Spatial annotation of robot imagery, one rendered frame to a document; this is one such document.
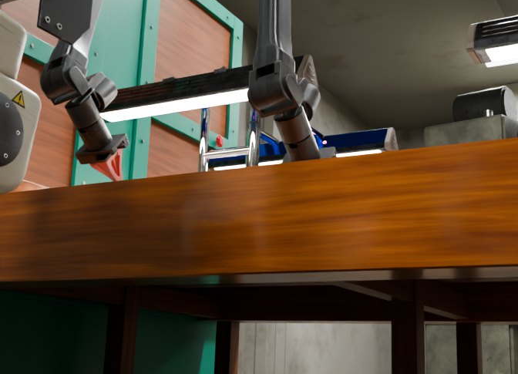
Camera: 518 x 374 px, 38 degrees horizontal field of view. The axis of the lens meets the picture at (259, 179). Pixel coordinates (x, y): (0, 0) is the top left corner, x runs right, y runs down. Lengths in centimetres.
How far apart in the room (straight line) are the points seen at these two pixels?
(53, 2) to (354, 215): 55
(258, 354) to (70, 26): 490
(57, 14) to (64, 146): 104
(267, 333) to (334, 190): 472
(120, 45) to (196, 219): 119
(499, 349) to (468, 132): 158
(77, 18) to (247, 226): 43
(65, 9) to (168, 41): 149
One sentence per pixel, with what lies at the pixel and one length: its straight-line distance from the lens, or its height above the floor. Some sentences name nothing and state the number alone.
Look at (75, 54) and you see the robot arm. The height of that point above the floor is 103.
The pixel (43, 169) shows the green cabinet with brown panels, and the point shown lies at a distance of 208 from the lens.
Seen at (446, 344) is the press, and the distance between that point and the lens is 550.
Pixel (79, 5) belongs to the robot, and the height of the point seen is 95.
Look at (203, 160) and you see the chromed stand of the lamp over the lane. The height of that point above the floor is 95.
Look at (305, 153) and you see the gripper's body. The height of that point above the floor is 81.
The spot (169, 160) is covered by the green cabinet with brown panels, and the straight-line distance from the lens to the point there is 254.
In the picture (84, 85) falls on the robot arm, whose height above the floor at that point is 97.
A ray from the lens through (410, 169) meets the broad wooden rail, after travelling 115.
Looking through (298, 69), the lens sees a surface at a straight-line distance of 164.
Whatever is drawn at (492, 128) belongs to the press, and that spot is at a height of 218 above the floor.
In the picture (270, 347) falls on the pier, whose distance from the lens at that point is 594.
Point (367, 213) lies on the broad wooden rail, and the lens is 116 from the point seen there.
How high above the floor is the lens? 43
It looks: 14 degrees up
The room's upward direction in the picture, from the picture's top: 2 degrees clockwise
